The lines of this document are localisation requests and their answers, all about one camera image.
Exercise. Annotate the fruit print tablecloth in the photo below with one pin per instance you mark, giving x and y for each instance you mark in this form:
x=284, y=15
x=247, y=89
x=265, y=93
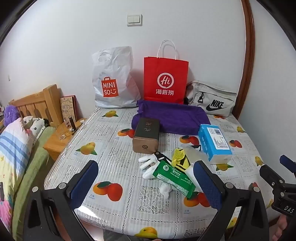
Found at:
x=115, y=162

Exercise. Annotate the grey waist bag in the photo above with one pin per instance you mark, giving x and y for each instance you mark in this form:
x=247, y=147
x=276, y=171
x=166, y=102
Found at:
x=212, y=97

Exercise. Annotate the small dark bottle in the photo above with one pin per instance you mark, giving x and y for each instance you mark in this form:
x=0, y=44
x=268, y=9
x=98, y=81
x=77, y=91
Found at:
x=72, y=125

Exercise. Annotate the dark tea box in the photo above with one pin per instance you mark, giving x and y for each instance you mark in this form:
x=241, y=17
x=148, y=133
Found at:
x=146, y=134

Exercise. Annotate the white plastic shopping bag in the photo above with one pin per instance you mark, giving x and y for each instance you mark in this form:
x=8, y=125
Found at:
x=111, y=69

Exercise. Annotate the illustrated book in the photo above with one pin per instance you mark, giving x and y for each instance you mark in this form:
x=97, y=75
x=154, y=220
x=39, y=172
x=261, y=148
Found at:
x=67, y=107

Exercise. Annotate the wooden nightstand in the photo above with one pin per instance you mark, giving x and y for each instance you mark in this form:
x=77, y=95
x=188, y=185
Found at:
x=55, y=143

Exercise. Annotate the wooden headboard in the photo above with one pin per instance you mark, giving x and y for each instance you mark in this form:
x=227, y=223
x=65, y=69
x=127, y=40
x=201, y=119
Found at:
x=41, y=102

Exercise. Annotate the green wet wipes packet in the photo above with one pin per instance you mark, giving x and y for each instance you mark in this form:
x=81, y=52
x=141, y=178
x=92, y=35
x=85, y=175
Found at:
x=175, y=178

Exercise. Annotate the white light switch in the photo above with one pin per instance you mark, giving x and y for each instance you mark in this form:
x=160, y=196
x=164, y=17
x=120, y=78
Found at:
x=134, y=19

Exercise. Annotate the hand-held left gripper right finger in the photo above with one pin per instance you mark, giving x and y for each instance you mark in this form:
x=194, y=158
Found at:
x=205, y=183

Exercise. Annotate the purple plush toy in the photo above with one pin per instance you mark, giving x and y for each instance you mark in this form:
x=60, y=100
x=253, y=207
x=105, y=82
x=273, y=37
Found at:
x=11, y=114

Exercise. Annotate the person's right hand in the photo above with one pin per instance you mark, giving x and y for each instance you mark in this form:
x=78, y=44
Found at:
x=283, y=226

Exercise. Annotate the yellow pouch bag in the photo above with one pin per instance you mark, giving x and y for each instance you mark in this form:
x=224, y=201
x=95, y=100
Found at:
x=179, y=160

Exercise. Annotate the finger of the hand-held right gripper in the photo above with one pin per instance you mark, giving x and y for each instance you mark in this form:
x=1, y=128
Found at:
x=269, y=175
x=286, y=162

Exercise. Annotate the green bedsheet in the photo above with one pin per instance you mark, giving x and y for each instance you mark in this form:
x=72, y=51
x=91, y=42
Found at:
x=30, y=171

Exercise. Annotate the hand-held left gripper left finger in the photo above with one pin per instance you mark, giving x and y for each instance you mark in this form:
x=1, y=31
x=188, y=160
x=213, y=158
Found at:
x=85, y=180

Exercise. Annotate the white glove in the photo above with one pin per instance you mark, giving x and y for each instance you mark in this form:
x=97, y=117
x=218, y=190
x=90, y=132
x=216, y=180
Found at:
x=165, y=190
x=148, y=166

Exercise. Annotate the clear glass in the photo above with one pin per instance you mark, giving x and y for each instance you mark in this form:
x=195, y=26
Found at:
x=62, y=133

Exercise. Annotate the striped pillow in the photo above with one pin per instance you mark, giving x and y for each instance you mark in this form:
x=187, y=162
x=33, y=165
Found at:
x=12, y=150

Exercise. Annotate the translucent white packet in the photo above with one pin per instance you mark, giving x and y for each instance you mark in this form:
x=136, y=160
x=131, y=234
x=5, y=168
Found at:
x=192, y=154

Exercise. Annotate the polka dot pillow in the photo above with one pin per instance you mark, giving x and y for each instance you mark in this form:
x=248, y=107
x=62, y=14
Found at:
x=35, y=126

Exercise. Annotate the purple towel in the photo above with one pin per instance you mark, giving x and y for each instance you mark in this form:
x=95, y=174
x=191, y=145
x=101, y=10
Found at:
x=178, y=115

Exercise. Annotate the blue tissue pack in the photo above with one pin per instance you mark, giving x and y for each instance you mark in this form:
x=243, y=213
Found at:
x=215, y=141

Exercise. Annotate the red paper bag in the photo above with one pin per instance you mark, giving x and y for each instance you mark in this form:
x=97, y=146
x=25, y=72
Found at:
x=165, y=74

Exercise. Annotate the brown wooden door frame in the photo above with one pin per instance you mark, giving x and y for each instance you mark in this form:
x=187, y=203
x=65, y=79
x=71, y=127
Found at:
x=248, y=58

